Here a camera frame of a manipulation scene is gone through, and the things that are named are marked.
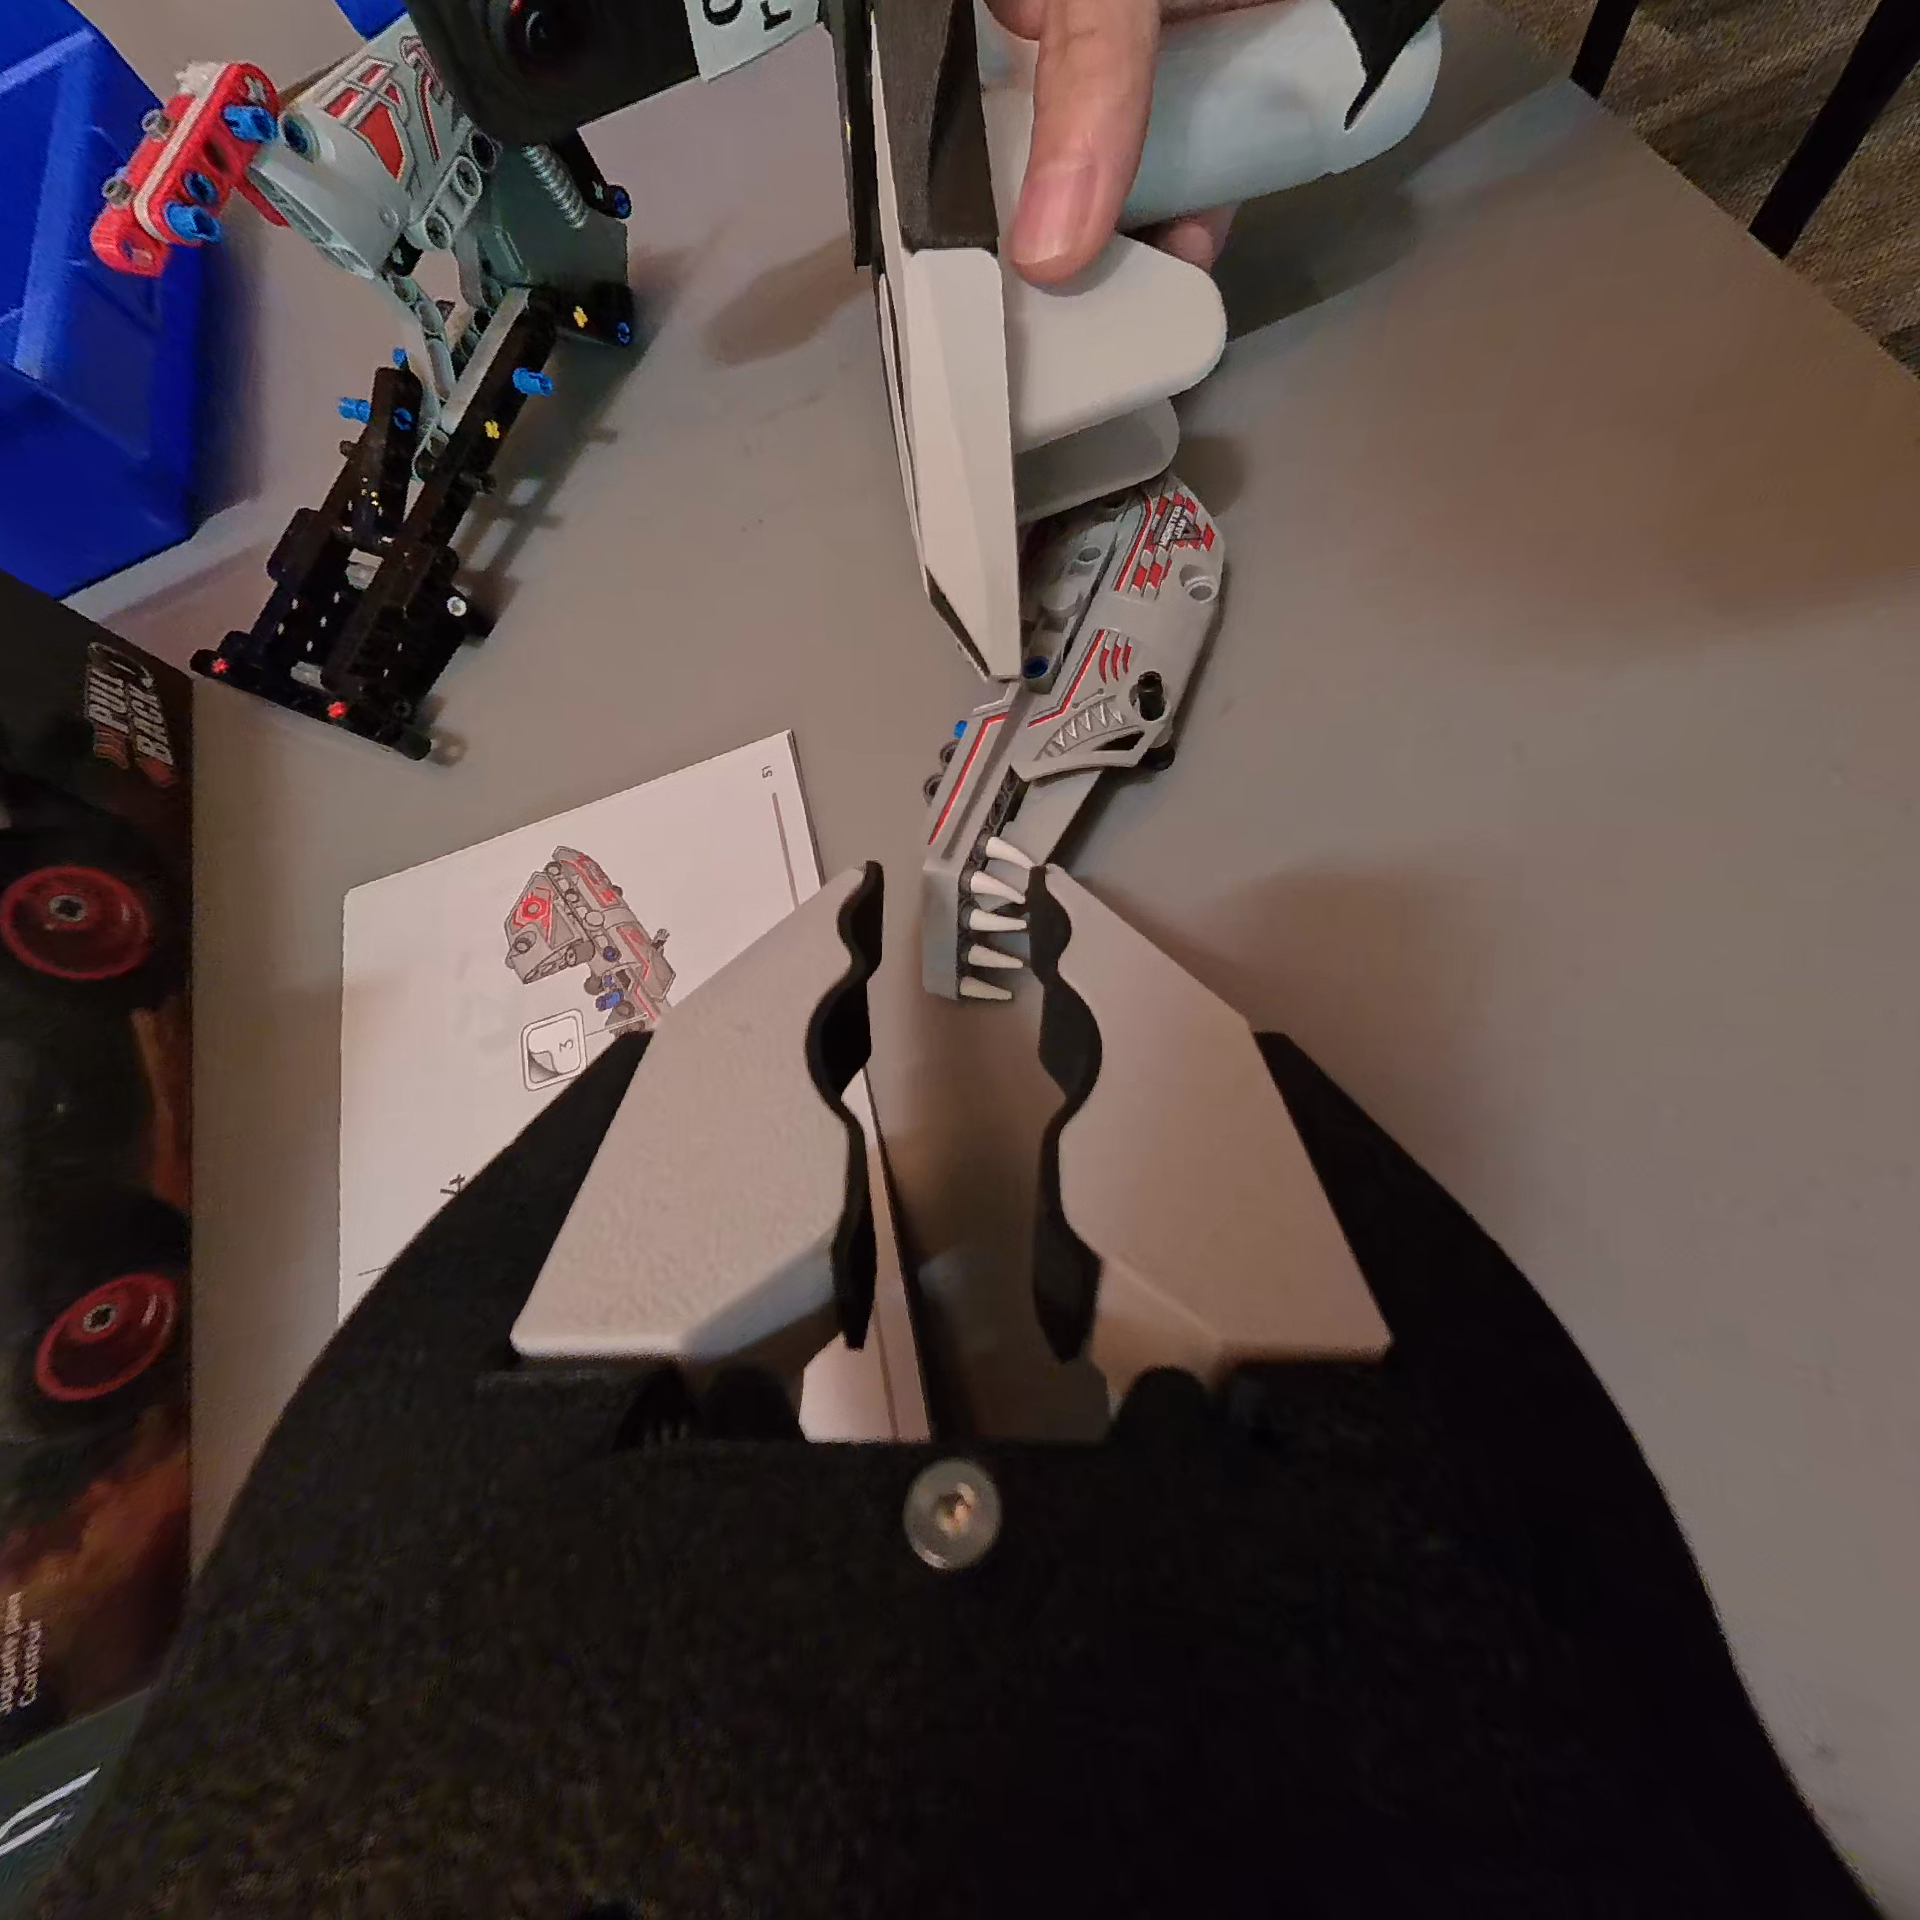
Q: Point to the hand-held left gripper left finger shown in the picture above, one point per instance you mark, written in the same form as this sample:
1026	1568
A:
704	1171

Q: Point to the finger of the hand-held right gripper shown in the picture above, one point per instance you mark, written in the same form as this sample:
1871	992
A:
1096	464
961	450

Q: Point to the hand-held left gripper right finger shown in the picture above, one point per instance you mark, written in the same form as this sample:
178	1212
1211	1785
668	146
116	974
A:
1215	1185

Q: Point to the grey toy brick jaw assembly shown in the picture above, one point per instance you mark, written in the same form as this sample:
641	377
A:
1108	705

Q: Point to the grey desk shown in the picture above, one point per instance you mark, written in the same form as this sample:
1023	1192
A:
1500	779

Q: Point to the person's right hand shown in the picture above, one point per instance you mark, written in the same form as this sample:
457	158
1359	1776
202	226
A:
1073	136

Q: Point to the toy building instruction booklet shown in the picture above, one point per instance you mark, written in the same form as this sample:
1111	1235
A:
451	1049

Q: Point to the black toy brick chassis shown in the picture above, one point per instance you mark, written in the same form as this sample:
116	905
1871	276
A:
376	599

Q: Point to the dark toy set box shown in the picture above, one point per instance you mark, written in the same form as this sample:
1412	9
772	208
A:
89	1126

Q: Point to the black chair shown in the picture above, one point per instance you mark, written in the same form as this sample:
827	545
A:
1821	136

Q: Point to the blue plastic bin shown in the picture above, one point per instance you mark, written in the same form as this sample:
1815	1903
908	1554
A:
76	375

